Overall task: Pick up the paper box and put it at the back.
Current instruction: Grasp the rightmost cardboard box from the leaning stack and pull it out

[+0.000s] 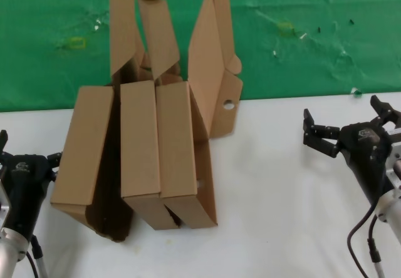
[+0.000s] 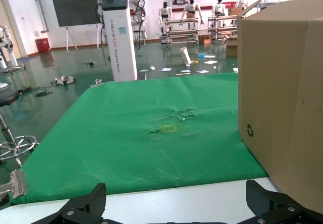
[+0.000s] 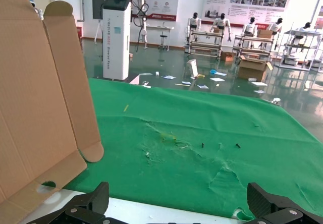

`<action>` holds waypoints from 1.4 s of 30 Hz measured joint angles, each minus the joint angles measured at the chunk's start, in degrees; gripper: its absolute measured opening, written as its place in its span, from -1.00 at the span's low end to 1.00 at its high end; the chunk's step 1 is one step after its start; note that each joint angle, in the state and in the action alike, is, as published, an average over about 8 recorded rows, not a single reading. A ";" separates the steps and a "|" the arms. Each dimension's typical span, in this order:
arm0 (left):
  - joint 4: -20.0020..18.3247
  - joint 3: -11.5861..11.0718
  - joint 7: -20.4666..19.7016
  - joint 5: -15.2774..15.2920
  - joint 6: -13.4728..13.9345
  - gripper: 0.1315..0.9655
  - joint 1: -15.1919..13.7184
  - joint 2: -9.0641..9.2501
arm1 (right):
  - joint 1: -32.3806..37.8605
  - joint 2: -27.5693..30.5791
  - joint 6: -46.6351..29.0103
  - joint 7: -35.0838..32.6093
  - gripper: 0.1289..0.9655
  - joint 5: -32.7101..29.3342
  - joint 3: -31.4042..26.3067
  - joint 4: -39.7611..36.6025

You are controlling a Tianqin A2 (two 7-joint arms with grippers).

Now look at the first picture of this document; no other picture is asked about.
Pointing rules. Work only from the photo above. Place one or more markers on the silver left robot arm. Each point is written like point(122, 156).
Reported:
point(11, 253)

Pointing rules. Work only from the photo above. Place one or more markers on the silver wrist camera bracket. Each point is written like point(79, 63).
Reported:
point(3, 199)
point(395, 162)

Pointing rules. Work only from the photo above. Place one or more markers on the small green glass piece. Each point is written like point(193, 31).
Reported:
point(356, 92)

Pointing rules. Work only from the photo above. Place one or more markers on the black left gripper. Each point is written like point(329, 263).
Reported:
point(25, 181)

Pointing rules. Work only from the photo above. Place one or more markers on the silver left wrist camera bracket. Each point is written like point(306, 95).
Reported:
point(3, 199)

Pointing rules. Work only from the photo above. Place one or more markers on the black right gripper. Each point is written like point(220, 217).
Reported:
point(363, 152)

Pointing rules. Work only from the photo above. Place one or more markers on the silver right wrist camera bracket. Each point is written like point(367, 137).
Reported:
point(395, 162)

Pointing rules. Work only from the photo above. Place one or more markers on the green table cloth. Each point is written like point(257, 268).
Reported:
point(47, 8)

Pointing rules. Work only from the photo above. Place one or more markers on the flat brown paper box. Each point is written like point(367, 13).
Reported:
point(139, 140)
point(175, 140)
point(81, 140)

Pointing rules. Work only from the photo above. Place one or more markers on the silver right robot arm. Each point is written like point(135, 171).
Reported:
point(391, 212)

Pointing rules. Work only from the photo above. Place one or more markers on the large cardboard carton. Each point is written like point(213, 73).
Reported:
point(203, 55)

